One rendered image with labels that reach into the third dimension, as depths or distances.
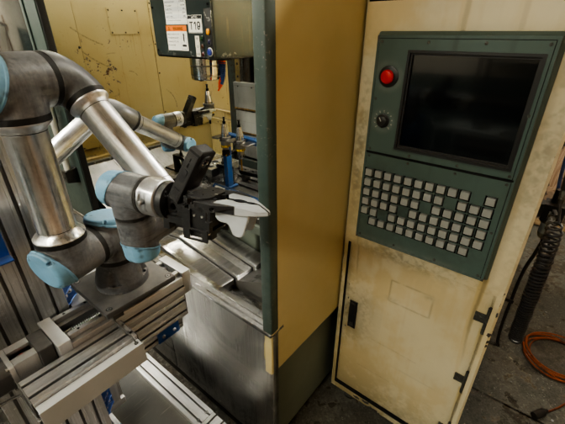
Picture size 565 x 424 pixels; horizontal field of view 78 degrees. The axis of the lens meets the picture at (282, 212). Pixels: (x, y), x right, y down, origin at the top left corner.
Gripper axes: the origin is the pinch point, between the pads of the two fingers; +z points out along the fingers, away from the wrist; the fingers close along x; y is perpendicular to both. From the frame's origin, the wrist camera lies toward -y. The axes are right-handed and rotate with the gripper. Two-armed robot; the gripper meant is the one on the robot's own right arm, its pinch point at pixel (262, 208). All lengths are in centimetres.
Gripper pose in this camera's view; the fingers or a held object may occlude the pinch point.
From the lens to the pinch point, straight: 58.2
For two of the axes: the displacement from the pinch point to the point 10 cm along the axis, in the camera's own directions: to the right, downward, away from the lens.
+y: -0.6, 9.4, 3.4
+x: -4.0, 2.9, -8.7
